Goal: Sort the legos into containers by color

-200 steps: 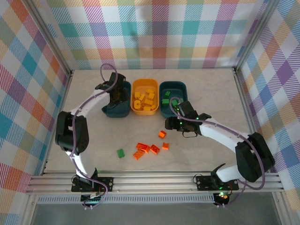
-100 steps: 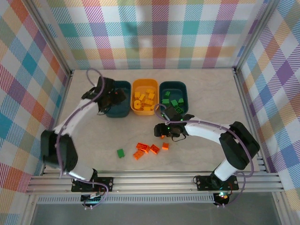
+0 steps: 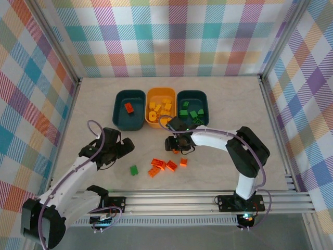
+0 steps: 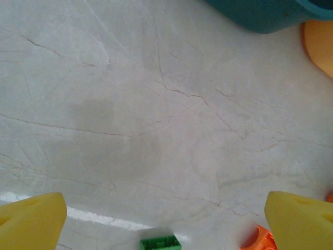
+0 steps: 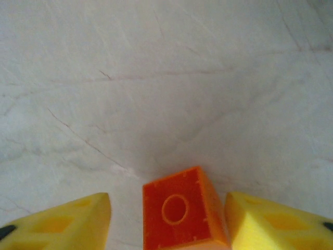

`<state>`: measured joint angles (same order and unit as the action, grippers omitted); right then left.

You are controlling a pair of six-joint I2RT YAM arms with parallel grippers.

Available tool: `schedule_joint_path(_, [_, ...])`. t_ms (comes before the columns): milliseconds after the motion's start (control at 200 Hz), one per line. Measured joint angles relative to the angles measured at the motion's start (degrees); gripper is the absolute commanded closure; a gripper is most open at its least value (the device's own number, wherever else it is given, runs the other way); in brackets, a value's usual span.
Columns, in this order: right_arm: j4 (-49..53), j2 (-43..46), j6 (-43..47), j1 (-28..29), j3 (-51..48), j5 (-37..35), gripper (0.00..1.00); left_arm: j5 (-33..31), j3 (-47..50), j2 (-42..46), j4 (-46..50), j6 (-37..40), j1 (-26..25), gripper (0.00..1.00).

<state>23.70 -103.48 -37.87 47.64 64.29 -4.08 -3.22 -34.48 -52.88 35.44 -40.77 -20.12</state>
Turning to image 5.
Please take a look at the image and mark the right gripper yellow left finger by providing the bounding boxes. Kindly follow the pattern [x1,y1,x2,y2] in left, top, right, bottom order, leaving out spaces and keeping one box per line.
[0,192,112,250]

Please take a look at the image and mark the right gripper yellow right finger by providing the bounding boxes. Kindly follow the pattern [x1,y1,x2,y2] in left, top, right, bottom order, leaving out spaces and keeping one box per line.
[224,191,333,250]

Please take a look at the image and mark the small orange lego brick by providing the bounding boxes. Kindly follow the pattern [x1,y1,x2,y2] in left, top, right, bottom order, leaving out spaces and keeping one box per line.
[142,166,233,250]

